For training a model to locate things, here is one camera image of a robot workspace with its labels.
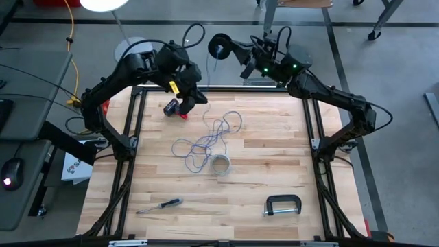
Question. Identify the black computer mouse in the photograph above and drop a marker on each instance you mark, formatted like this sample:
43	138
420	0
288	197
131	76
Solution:
12	173

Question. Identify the white printed box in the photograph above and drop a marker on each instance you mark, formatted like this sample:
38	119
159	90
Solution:
73	171

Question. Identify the white floor lamp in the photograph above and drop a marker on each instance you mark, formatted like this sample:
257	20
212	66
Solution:
103	3

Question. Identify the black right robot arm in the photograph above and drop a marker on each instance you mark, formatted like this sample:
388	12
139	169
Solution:
329	94

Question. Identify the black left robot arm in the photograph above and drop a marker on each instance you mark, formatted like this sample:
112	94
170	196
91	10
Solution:
116	79

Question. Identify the black C-clamp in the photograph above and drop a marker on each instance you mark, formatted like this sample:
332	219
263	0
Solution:
283	198

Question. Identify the black keyboard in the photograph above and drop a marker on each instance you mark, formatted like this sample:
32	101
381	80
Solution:
5	116

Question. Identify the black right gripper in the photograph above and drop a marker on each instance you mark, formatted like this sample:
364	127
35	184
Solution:
267	55

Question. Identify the red object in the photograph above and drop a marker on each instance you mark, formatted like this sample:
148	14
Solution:
105	108

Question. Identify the grey desk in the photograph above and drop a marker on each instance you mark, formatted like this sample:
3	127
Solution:
27	79

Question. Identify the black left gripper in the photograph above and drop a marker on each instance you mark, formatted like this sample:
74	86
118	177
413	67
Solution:
190	79

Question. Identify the yellow tag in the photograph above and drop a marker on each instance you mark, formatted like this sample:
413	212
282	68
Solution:
174	87

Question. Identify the wooden workbench grey legs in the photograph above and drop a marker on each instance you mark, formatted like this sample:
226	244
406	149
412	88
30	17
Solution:
305	3

